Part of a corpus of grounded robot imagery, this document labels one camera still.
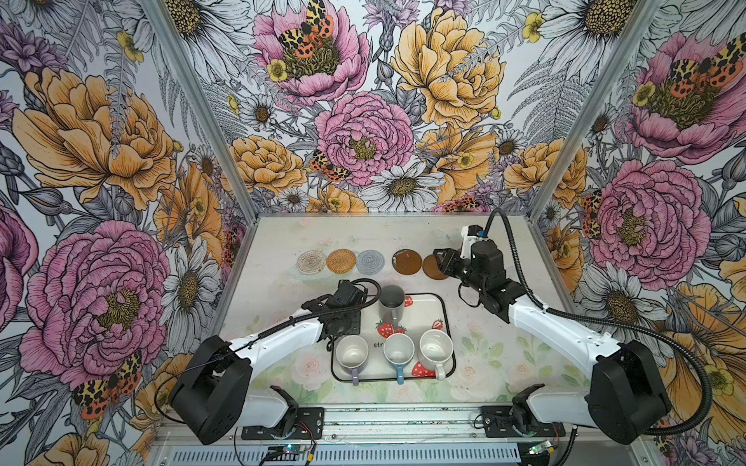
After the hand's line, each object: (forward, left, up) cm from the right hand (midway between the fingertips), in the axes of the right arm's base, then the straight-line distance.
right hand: (437, 260), depth 84 cm
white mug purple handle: (-19, +25, -18) cm, 36 cm away
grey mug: (-6, +13, -14) cm, 20 cm away
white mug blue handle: (-18, +12, -17) cm, 28 cm away
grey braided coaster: (+14, +20, -19) cm, 31 cm away
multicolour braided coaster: (+15, +41, -19) cm, 48 cm away
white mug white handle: (-18, 0, -17) cm, 25 cm away
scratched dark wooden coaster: (+14, +6, -19) cm, 24 cm away
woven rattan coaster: (+16, +30, -19) cm, 39 cm away
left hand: (-13, +26, -15) cm, 33 cm away
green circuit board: (-41, +39, -19) cm, 60 cm away
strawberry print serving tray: (-6, +3, -19) cm, 20 cm away
